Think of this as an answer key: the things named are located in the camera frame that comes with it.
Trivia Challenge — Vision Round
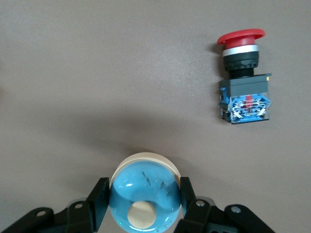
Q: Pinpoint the brown table cover mat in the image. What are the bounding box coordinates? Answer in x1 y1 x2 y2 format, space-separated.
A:
0 0 311 233

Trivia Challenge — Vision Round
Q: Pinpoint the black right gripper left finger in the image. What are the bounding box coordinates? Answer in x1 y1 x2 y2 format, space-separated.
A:
0 177 110 233

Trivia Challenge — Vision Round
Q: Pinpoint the light blue bell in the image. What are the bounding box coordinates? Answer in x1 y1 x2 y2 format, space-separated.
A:
108 152 182 233

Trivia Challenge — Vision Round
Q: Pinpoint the red mushroom push button switch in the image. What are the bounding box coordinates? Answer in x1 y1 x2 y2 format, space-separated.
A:
216 28 272 125

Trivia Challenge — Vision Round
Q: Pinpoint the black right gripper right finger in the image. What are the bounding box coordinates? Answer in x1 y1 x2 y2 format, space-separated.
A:
172 176 276 233

